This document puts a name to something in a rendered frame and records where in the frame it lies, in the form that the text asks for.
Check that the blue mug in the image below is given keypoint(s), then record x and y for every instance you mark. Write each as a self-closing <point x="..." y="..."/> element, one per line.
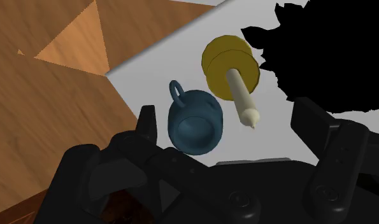
<point x="195" y="124"/>

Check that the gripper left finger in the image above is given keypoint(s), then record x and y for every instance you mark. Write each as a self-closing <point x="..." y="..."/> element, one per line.
<point x="121" y="173"/>

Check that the black leafy plant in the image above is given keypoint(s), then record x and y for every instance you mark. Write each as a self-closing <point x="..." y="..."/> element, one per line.
<point x="325" y="56"/>

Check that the cream candle on yellow holder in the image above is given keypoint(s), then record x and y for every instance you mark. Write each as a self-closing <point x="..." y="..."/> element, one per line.
<point x="238" y="93"/>

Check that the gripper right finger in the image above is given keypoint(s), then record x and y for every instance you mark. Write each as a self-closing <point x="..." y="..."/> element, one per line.
<point x="335" y="161"/>

